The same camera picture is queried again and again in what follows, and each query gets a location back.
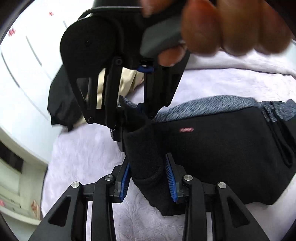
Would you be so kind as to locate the black pants grey waistband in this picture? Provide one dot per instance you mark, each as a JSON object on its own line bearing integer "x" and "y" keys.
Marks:
{"x": 249, "y": 145}

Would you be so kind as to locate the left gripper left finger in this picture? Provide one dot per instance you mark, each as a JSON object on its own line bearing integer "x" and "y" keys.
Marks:
{"x": 82, "y": 204}

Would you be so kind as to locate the lavender embossed bed blanket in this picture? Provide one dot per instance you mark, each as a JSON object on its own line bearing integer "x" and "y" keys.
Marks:
{"x": 88, "y": 152}

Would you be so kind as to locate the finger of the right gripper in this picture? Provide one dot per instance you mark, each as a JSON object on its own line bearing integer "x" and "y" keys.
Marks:
{"x": 109, "y": 113}
{"x": 147, "y": 107}

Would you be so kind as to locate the right hand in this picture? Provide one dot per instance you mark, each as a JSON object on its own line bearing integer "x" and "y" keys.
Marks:
{"x": 235, "y": 26}

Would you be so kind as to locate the beige jacket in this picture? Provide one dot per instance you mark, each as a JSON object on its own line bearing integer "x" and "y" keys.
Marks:
{"x": 130, "y": 79}

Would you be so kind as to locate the black garment on bed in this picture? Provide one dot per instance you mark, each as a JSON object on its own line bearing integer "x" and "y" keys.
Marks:
{"x": 62, "y": 105}

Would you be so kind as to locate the white bedside shelf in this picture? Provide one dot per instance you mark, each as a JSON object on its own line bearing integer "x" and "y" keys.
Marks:
{"x": 22, "y": 176}

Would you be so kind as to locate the white wardrobe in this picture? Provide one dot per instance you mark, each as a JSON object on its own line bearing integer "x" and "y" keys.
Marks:
{"x": 30, "y": 59}

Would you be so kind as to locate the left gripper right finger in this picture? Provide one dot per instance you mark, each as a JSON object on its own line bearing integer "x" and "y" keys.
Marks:
{"x": 211, "y": 210}

